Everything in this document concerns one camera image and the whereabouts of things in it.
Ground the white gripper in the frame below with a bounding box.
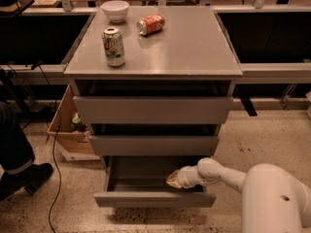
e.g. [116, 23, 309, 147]
[166, 166, 204, 188]

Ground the grey bottom drawer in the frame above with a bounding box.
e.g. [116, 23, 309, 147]
[94, 156, 216, 208]

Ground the grey drawer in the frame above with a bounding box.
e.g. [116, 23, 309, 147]
[73, 96, 233, 124]
[94, 156, 216, 208]
[89, 136, 219, 156]

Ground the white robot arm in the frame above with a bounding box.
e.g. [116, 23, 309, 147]
[166, 157, 311, 233]

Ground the grey middle drawer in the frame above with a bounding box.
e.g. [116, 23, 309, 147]
[89, 136, 219, 156]

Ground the grey drawer cabinet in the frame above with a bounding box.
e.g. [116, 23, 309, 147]
[63, 5, 244, 180]

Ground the grey top drawer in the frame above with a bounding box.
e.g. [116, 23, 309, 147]
[73, 96, 233, 124]

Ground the cardboard box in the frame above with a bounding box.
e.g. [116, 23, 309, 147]
[48, 85, 99, 161]

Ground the green bottle in box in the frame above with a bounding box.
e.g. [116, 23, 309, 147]
[71, 113, 86, 132]

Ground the black shoe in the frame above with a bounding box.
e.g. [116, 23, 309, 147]
[0, 163, 53, 201]

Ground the green white soda can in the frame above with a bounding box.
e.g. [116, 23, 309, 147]
[102, 26, 125, 67]

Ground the orange soda can lying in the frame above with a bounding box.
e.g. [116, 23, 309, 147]
[137, 14, 165, 36]

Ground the person's dark trouser leg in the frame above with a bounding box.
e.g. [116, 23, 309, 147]
[0, 102, 35, 175]

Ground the white bowl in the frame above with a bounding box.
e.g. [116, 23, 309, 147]
[101, 1, 129, 23]

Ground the black floor cable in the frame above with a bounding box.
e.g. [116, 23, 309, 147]
[30, 60, 63, 233]

